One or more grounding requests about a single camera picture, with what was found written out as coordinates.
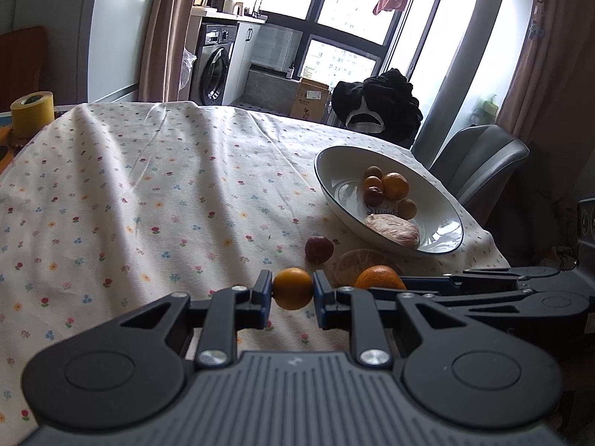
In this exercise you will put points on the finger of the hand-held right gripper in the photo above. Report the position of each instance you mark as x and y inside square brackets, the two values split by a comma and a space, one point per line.
[483, 297]
[488, 278]

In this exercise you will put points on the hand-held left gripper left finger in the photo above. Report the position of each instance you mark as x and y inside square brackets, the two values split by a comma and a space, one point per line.
[268, 302]

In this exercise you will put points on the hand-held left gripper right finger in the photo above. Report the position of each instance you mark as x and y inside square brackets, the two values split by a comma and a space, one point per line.
[319, 302]

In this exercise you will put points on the small tangerine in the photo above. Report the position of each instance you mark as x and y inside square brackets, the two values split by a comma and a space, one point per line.
[293, 288]
[395, 186]
[372, 183]

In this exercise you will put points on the plastic-wrapped peeled pomelo piece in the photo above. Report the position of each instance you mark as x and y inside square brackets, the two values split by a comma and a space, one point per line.
[353, 264]

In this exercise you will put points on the dark red plum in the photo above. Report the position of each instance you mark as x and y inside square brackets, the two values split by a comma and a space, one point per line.
[319, 249]
[373, 196]

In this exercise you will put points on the large orange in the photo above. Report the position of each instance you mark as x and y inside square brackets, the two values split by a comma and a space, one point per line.
[379, 278]

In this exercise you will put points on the meat piece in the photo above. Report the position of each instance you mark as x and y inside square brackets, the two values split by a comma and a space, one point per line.
[393, 231]

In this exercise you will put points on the brown kiwi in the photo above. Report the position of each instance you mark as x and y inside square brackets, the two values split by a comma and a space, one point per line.
[373, 171]
[407, 209]

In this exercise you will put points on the white plate with dark rim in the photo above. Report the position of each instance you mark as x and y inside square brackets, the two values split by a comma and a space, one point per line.
[341, 176]

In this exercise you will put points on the grey leather chair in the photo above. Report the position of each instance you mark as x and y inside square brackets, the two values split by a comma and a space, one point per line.
[483, 162]

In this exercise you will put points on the floral white tablecloth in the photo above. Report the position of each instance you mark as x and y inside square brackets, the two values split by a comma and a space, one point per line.
[139, 195]

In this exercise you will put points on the pale green container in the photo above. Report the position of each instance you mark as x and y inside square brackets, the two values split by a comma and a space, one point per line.
[488, 109]

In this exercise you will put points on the black clothing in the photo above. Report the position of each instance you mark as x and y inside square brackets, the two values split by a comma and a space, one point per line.
[395, 102]

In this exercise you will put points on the printed cardboard box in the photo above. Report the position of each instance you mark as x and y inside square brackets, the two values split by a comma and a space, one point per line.
[310, 97]

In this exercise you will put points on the pink-brown curtain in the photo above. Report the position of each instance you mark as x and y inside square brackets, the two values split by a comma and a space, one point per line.
[162, 32]
[548, 79]

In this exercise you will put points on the small dark bottle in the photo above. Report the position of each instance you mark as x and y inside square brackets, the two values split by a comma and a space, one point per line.
[289, 70]

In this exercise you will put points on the grey washing machine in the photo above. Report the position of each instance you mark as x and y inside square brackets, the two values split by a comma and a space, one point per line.
[214, 69]

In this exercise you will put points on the white kitchen cabinet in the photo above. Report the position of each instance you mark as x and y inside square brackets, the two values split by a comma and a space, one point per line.
[244, 55]

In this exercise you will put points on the clear plastic bag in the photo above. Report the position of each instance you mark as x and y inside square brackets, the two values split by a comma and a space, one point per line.
[187, 67]

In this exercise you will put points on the yellow tape roll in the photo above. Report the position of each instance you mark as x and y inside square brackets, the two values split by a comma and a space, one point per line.
[32, 114]

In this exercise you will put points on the pale blue refrigerator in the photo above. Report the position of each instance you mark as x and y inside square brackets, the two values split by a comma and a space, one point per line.
[116, 32]

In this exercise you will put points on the brown wooden chair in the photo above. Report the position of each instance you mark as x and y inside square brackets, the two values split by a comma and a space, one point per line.
[23, 65]

